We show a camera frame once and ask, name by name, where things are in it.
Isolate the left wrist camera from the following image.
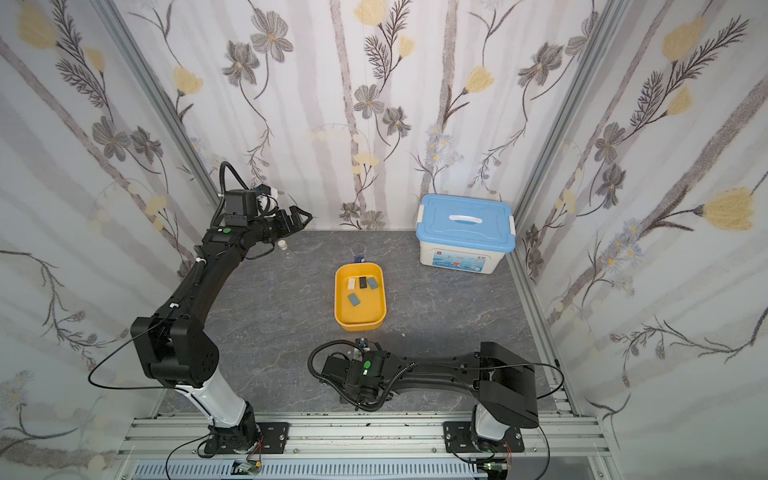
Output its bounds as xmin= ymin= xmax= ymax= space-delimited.
xmin=223 ymin=185 xmax=279 ymax=219

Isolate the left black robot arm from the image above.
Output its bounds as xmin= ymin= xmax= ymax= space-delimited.
xmin=127 ymin=161 xmax=313 ymax=456

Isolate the yellow plastic storage tray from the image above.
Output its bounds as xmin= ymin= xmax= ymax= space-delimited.
xmin=334 ymin=262 xmax=387 ymax=332

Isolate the small circuit board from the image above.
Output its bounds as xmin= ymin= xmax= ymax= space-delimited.
xmin=233 ymin=460 xmax=262 ymax=476

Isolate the glass flask with stopper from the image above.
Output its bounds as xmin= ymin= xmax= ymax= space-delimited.
xmin=277 ymin=240 xmax=297 ymax=269

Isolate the blue lid storage box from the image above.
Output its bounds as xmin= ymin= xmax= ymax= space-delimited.
xmin=416 ymin=194 xmax=517 ymax=274

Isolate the aluminium frame rail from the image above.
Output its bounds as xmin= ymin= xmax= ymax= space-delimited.
xmin=117 ymin=411 xmax=610 ymax=460

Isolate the white perforated cable duct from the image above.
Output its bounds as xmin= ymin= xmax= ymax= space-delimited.
xmin=127 ymin=458 xmax=488 ymax=479

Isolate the clear beaker blue base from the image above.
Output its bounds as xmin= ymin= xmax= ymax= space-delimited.
xmin=350 ymin=243 xmax=367 ymax=263

